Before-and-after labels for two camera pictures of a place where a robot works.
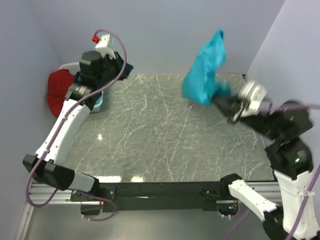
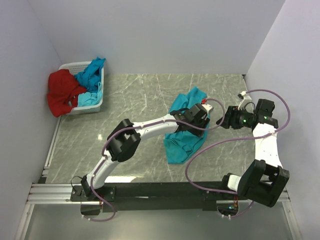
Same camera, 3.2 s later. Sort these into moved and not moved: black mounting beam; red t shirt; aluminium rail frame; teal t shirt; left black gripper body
Moved: teal t shirt; left black gripper body
Not moved: red t shirt; black mounting beam; aluminium rail frame
